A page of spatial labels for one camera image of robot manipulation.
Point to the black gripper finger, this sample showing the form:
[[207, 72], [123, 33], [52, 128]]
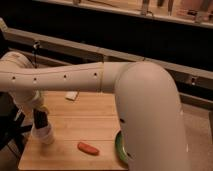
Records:
[[40, 119]]

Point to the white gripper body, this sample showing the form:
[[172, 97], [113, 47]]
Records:
[[27, 101]]

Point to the white eraser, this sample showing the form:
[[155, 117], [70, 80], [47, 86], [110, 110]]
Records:
[[72, 95]]

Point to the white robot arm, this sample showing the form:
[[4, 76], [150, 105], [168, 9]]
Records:
[[146, 98]]

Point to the black chair base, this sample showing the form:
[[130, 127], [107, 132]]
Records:
[[11, 127]]

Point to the wooden board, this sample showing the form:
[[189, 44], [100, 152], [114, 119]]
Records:
[[91, 119]]

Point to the orange carrot toy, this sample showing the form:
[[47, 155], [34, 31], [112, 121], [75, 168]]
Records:
[[86, 148]]

